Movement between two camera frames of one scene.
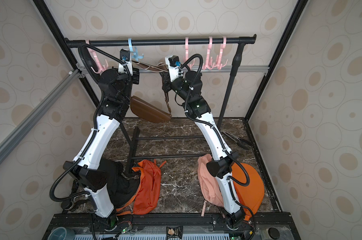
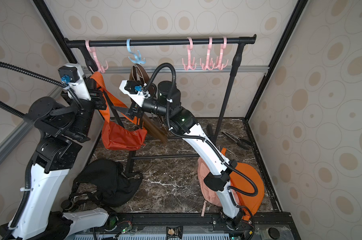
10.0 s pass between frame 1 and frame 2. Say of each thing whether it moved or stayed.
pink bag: stayed
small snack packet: stayed
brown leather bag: moved
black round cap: stayed
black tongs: stayed
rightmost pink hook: stayed
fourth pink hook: stayed
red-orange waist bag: moved
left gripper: moved
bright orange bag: stayed
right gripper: moved
